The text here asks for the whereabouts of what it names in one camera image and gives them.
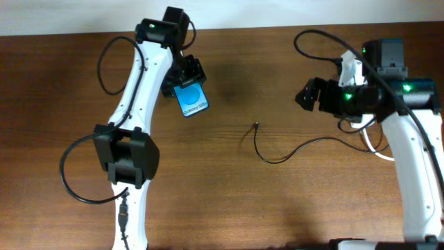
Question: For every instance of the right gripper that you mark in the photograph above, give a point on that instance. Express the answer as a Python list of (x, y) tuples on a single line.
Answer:
[(324, 96)]

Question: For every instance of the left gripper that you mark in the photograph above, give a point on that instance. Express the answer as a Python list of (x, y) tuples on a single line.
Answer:
[(196, 74)]

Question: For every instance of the blue Galaxy smartphone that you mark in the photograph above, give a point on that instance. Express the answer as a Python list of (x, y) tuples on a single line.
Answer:
[(191, 99)]

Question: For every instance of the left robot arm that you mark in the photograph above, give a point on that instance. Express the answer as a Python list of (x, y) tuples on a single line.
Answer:
[(126, 151)]

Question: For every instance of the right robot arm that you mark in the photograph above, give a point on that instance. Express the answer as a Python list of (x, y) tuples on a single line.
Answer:
[(375, 82)]

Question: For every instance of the white power strip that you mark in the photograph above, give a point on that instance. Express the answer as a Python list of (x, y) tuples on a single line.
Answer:
[(366, 120)]

